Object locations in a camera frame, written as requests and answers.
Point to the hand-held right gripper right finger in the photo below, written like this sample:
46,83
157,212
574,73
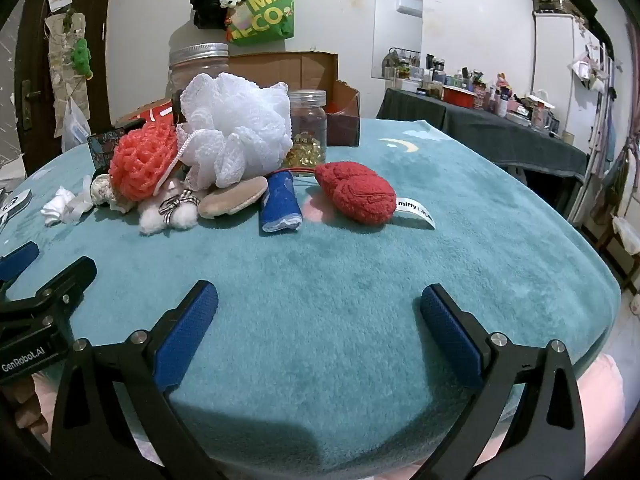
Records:
450,335

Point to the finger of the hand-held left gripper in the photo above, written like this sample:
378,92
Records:
70,282
20,260

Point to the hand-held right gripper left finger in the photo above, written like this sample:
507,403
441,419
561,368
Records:
187,340

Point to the white cloth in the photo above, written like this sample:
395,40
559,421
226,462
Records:
55,206

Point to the beige crochet scrunchie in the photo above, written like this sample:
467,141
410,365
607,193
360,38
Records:
102,187

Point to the white fluffy plush with bow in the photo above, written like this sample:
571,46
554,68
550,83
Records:
150,220

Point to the coral mesh bath pouf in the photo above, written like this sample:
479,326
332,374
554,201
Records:
142,162

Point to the beige round powder puff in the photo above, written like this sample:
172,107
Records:
232,199

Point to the blue cloth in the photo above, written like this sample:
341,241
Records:
280,202

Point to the red plush rabbit charm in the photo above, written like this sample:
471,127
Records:
357,192

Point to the white mesh bath pouf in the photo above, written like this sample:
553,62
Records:
235,125

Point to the cardboard box red inside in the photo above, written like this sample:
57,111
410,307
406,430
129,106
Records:
300,72

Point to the person's left hand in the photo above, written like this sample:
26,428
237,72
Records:
20,410

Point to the patterned tin box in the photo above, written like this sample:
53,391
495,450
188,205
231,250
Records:
102,147

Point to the person's pink clothing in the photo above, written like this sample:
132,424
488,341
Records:
600,395

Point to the clear hanging organizer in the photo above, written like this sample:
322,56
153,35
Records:
62,85

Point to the table with dark cloth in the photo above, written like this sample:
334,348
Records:
500,135

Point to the dark wooden door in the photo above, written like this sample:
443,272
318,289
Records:
30,50

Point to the green frog toy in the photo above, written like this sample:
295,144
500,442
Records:
81,57

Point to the red basin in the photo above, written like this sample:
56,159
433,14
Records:
457,96

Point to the small clear jar yellow capsules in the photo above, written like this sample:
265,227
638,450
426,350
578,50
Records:
307,125

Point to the large clear jar metal lid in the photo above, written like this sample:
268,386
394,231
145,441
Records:
200,67

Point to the cluttered side table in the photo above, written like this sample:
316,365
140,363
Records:
435,77

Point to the white refrigerator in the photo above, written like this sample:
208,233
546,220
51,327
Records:
552,85

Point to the green tote bag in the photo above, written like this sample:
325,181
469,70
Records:
265,15

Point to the patterned storage case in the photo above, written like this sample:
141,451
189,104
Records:
550,0

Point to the dark clothes pile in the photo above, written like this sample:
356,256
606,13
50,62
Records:
585,5

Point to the wall mirror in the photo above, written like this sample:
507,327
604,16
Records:
397,35

